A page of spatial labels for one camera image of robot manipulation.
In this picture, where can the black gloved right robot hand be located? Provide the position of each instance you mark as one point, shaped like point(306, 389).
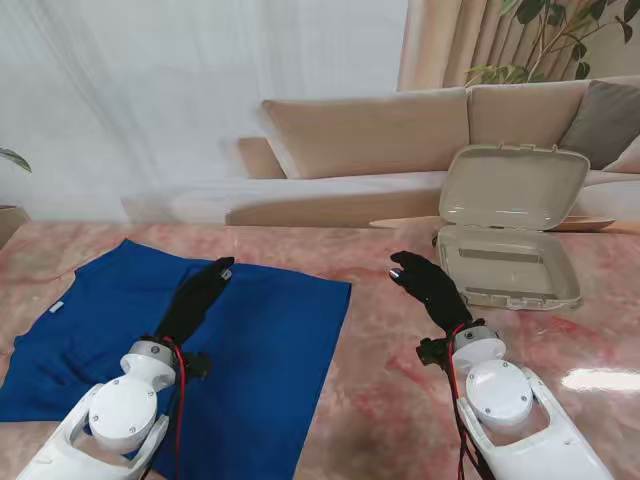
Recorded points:
point(435, 290)

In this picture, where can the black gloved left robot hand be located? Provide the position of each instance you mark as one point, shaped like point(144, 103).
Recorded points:
point(192, 305)

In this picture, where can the blue shirt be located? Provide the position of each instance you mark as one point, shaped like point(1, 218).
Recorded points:
point(275, 350)

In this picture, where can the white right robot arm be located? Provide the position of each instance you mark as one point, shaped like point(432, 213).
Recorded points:
point(500, 395)

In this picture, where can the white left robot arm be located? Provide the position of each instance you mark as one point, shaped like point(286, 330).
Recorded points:
point(120, 410)

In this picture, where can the beige open suitcase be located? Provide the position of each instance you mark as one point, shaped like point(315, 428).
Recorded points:
point(510, 185)

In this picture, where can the flat wooden tray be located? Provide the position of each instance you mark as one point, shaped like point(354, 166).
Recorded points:
point(585, 224)

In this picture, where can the beige sofa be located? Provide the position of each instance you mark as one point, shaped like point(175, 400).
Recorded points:
point(375, 130)

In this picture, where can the beige plant pot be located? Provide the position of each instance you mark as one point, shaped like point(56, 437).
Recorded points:
point(12, 220)

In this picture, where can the white sheer curtain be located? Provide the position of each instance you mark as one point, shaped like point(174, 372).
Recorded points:
point(200, 100)

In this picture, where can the single green plant leaf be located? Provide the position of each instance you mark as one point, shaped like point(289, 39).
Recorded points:
point(17, 160)

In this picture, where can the grey cushion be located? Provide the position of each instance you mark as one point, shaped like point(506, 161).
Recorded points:
point(605, 120)

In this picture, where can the beige curtain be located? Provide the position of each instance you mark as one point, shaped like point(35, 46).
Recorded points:
point(450, 45)

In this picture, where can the tall green leafy plant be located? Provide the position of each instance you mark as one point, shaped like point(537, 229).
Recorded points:
point(579, 51)

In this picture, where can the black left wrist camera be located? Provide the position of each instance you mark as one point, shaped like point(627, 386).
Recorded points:
point(197, 364)

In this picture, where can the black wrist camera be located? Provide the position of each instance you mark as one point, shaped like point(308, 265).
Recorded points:
point(197, 364)
point(432, 350)

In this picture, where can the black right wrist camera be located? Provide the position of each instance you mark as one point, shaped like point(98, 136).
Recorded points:
point(432, 350)

